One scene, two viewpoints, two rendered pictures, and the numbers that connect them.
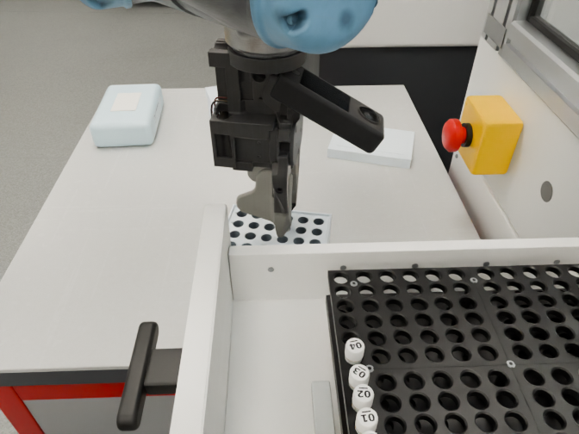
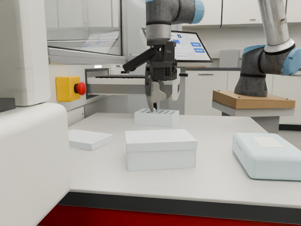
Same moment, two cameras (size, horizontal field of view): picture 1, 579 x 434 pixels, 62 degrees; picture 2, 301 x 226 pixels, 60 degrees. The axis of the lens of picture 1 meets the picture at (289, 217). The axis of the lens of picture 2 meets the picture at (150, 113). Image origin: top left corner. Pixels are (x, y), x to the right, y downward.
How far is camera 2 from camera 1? 127 cm
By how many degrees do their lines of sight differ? 129
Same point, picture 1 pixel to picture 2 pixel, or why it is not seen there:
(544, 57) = (65, 51)
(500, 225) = (71, 115)
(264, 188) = (161, 86)
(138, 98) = (257, 142)
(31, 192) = not seen: outside the picture
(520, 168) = not seen: hidden behind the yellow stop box
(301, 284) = not seen: hidden behind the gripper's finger
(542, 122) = (70, 70)
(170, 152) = (217, 147)
